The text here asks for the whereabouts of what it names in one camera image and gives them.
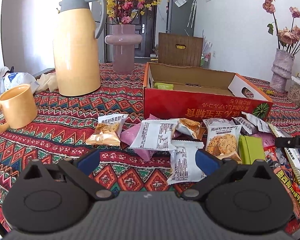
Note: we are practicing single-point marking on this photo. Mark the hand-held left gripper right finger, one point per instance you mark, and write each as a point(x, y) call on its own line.
point(206, 160)

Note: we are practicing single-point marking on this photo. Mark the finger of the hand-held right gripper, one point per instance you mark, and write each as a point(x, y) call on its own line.
point(286, 143)

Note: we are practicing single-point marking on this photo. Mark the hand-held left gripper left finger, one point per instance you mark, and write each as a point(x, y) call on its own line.
point(88, 161)

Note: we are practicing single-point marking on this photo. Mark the white snack packet black print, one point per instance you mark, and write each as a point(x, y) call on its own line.
point(152, 135)
point(182, 165)

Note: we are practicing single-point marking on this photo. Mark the oat cookie snack packet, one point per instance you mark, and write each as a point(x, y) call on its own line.
point(222, 142)
point(106, 130)

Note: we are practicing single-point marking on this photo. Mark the red cardboard box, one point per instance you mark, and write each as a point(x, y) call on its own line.
point(190, 105)

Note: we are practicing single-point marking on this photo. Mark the beige striped snack packet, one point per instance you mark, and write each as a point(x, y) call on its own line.
point(295, 160)

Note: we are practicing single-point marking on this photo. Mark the comic print snack bag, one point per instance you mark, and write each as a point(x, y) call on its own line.
point(277, 160)

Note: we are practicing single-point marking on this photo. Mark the lime green snack packet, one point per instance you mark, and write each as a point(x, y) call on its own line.
point(251, 150)

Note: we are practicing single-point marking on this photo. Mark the silver white snack packet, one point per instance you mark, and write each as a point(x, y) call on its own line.
point(255, 125)

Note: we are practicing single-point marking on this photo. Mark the patterned red tablecloth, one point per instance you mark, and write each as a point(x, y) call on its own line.
point(65, 130)

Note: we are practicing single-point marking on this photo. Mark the clear jar white lid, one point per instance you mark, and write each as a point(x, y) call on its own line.
point(298, 93)

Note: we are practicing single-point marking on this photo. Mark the fallen yellow petals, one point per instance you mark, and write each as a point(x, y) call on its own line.
point(271, 91)

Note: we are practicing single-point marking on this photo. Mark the mauve pink snack packet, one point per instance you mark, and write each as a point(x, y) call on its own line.
point(145, 155)

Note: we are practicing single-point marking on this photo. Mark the purple textured vase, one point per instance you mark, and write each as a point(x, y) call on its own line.
point(281, 67)

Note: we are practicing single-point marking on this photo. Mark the pale green snack packet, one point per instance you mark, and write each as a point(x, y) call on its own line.
point(163, 86)

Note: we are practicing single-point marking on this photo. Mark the pale crumpled cloth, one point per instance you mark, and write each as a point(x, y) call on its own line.
point(47, 82)

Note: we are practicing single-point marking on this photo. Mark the yellow ceramic mug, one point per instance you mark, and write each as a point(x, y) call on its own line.
point(17, 107)

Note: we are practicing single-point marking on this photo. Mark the storage cart with bottles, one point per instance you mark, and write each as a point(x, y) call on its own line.
point(205, 61)

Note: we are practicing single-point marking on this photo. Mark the white plastic bag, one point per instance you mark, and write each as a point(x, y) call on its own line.
point(20, 80)

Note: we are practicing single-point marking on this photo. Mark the dried pink roses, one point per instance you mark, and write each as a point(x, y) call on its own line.
point(288, 33)

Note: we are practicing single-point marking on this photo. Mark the brown wooden chair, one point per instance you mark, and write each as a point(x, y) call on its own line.
point(175, 55)

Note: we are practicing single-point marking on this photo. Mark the grey refrigerator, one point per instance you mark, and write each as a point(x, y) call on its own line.
point(180, 17)

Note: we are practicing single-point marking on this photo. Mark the white hanging umbrellas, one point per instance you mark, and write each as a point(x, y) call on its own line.
point(192, 12)

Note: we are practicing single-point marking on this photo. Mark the dark brown door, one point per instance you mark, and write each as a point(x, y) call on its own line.
point(146, 17)

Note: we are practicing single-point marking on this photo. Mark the yellow and pink blossom branches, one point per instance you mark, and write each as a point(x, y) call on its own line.
point(126, 6)

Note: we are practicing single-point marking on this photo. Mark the paper note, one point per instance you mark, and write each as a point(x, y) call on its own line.
point(181, 2)

